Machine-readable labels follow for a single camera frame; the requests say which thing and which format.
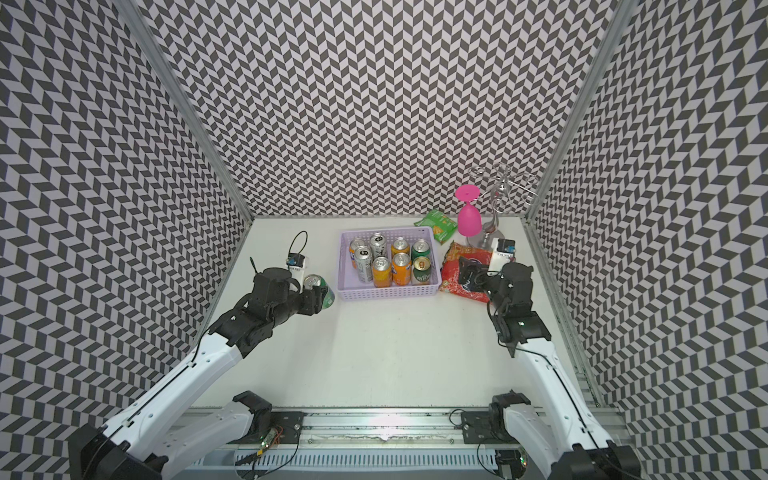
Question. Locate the red candy bag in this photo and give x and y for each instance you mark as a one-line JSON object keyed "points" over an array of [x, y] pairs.
{"points": [[450, 267]]}

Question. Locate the orange fanta can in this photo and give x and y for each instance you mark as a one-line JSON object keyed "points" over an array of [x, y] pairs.
{"points": [[382, 272], [354, 245]]}

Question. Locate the orange schweppes can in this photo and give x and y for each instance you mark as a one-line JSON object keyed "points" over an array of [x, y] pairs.
{"points": [[401, 269]]}

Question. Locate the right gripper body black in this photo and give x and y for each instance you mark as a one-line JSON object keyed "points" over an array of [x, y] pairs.
{"points": [[493, 287]]}

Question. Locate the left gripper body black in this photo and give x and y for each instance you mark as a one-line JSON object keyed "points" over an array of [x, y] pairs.
{"points": [[284, 311]]}

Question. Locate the green can back row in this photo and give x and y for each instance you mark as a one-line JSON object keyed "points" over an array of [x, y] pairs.
{"points": [[420, 248]]}

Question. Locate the green snack packet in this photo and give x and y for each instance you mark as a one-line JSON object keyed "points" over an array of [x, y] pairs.
{"points": [[443, 227]]}

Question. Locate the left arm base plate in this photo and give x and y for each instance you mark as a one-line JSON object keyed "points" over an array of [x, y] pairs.
{"points": [[285, 426]]}

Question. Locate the chrome glass holder stand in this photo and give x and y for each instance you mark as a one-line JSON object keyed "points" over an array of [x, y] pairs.
{"points": [[504, 187]]}

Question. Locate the green can gold top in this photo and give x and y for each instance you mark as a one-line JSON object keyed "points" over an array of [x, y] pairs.
{"points": [[421, 270]]}

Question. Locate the green soda can silver top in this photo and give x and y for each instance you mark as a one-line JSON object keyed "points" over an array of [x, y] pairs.
{"points": [[317, 282]]}

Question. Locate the aluminium mounting rail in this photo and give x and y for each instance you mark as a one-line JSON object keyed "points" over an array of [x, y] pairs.
{"points": [[372, 440]]}

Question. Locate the orange soda can back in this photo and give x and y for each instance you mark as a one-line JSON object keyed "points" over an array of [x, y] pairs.
{"points": [[400, 245]]}

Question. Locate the lavender plastic basket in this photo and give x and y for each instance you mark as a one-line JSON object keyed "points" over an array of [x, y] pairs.
{"points": [[350, 288]]}

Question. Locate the pink wine glass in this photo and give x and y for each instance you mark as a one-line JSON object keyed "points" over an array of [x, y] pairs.
{"points": [[469, 219]]}

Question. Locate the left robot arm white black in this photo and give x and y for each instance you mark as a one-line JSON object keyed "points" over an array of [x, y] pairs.
{"points": [[140, 443]]}

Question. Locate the white monster can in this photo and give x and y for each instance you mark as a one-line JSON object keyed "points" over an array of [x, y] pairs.
{"points": [[364, 265], [378, 245]]}

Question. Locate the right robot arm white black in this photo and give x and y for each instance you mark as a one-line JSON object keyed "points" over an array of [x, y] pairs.
{"points": [[569, 443]]}

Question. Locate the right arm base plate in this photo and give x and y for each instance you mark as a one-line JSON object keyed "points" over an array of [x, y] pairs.
{"points": [[481, 427]]}

